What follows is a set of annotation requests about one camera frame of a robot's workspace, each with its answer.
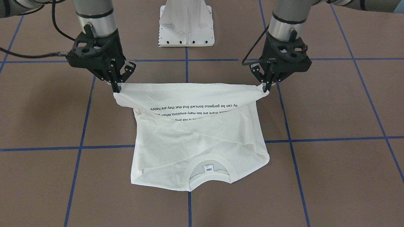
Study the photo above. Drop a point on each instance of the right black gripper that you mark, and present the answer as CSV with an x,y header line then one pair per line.
x,y
114,52

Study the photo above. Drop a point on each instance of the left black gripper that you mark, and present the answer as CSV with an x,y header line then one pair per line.
x,y
266,73

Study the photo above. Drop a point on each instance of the white central pedestal column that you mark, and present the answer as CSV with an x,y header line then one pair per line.
x,y
186,23

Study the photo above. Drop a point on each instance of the white printed t-shirt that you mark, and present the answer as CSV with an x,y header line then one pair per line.
x,y
188,134

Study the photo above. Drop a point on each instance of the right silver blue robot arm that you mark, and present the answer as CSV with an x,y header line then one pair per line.
x,y
95,14

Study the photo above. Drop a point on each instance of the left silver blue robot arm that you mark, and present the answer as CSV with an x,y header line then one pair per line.
x,y
288,16

